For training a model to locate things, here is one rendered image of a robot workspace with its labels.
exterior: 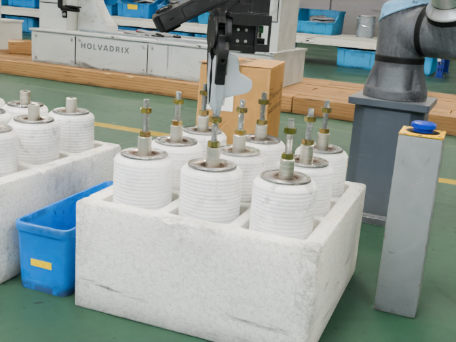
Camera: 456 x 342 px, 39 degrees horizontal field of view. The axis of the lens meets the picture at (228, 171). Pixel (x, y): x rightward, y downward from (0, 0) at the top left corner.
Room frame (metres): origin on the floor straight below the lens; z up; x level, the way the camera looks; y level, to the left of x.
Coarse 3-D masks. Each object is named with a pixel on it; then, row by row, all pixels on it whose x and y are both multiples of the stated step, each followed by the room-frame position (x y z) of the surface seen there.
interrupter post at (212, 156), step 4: (208, 148) 0.97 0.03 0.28; (212, 148) 0.97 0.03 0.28; (216, 148) 0.97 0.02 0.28; (220, 148) 0.97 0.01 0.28; (208, 152) 0.97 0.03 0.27; (212, 152) 0.96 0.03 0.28; (216, 152) 0.96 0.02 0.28; (220, 152) 0.97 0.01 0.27; (208, 156) 0.97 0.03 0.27; (212, 156) 0.96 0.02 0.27; (216, 156) 0.97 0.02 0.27; (208, 160) 0.96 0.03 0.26; (212, 160) 0.96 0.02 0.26; (216, 160) 0.97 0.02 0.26; (208, 164) 0.96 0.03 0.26; (212, 164) 0.96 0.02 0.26; (216, 164) 0.97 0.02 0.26
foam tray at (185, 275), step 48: (96, 192) 1.02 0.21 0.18; (96, 240) 0.95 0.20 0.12; (144, 240) 0.93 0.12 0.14; (192, 240) 0.90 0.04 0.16; (240, 240) 0.87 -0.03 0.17; (288, 240) 0.86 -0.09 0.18; (336, 240) 0.95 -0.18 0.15; (96, 288) 0.95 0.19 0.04; (144, 288) 0.93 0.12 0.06; (192, 288) 0.90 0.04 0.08; (240, 288) 0.87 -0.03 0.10; (288, 288) 0.85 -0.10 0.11; (336, 288) 1.02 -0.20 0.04; (240, 336) 0.87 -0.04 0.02; (288, 336) 0.85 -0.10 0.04
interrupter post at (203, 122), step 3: (198, 117) 1.23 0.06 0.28; (201, 117) 1.23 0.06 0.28; (204, 117) 1.23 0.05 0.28; (207, 117) 1.23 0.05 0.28; (198, 120) 1.23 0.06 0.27; (201, 120) 1.23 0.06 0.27; (204, 120) 1.23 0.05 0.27; (207, 120) 1.23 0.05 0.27; (198, 123) 1.23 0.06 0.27; (201, 123) 1.23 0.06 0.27; (204, 123) 1.23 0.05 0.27; (207, 123) 1.23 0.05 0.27; (198, 126) 1.23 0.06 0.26; (201, 126) 1.23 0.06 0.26; (204, 126) 1.23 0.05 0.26; (207, 126) 1.23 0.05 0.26; (198, 129) 1.23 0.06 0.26; (201, 129) 1.23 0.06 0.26; (204, 129) 1.23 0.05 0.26; (207, 129) 1.23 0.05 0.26
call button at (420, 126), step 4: (416, 120) 1.07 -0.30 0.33; (412, 124) 1.05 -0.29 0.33; (416, 124) 1.04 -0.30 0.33; (420, 124) 1.04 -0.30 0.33; (424, 124) 1.04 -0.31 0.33; (428, 124) 1.04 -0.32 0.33; (432, 124) 1.04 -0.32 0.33; (416, 128) 1.05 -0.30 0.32; (420, 128) 1.04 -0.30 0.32; (424, 128) 1.04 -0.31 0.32; (428, 128) 1.04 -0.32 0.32; (432, 128) 1.04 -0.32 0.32; (424, 132) 1.04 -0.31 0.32; (428, 132) 1.04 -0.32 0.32; (432, 132) 1.05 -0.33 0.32
